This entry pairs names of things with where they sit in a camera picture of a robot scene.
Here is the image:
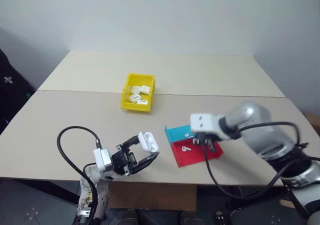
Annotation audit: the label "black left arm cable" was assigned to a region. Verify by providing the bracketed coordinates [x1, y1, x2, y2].
[56, 125, 102, 225]

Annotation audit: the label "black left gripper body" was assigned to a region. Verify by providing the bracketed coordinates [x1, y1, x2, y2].
[110, 143, 139, 177]

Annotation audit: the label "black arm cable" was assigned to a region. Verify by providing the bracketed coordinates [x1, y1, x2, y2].
[200, 121, 310, 200]
[56, 125, 102, 225]

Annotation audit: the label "blue plastic tray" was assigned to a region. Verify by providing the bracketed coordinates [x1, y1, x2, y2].
[164, 124, 199, 146]

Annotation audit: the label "dark rounded shape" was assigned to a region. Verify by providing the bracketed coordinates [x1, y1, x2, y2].
[126, 208, 181, 225]

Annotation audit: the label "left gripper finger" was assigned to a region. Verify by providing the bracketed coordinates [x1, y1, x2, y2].
[122, 134, 141, 150]
[130, 151, 161, 175]

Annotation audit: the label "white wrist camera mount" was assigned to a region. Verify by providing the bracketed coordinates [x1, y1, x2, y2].
[190, 112, 226, 141]
[93, 147, 113, 173]

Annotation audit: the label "brown cardboard box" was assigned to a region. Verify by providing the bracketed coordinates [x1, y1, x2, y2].
[302, 111, 320, 137]

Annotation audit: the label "black cloth with white cross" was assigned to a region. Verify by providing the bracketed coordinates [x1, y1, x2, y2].
[0, 47, 36, 136]

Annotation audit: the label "red plastic tray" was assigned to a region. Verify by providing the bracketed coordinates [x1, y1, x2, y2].
[170, 139, 224, 169]

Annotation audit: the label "brown cardboard panel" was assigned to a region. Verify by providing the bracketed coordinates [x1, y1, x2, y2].
[108, 181, 198, 212]

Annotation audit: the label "yellow plastic bin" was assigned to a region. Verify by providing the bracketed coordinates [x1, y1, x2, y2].
[121, 72, 157, 115]

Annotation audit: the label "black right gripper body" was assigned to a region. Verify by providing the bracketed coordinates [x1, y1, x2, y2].
[194, 131, 218, 143]

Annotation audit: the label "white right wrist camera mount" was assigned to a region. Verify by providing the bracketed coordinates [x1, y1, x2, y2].
[190, 112, 226, 141]

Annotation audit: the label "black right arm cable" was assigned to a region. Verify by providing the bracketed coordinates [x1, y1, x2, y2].
[200, 121, 310, 200]

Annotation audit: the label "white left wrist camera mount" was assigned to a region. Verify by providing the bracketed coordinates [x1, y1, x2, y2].
[93, 147, 113, 173]

